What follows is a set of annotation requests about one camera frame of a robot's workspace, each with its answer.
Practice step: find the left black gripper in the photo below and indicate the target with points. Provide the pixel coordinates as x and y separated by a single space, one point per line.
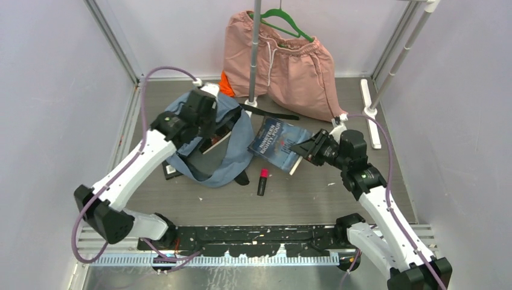
214 115

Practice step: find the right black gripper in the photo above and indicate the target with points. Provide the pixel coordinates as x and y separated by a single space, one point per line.
311 148

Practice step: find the Three Days To See book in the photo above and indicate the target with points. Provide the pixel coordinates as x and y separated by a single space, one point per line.
210 143

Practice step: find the Nineteen Eighty-Four blue book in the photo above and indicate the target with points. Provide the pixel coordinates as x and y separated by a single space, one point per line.
273 141

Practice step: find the blue student backpack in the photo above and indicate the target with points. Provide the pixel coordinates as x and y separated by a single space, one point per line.
227 161

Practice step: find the pink black highlighter marker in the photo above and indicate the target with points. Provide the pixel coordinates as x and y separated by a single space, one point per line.
264 174

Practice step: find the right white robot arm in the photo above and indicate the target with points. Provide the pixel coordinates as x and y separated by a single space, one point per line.
399 254

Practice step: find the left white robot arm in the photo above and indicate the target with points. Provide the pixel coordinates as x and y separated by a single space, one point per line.
104 204

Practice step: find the orange cloth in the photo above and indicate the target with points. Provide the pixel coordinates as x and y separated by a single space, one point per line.
225 86

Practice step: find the left rack pole with foot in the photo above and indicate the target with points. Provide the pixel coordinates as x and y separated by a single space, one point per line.
252 99

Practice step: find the pink shorts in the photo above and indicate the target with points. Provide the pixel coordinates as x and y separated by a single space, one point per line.
295 73

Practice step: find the green clothes hanger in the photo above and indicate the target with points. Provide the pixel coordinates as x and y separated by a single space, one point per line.
279 13

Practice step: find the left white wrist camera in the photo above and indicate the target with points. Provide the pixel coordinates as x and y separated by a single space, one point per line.
207 87

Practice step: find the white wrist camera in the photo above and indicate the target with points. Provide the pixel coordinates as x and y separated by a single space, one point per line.
207 87
339 126

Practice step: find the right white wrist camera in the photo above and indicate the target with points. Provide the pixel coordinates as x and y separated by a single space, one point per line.
339 126

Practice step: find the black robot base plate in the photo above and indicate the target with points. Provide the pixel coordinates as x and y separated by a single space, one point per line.
258 240

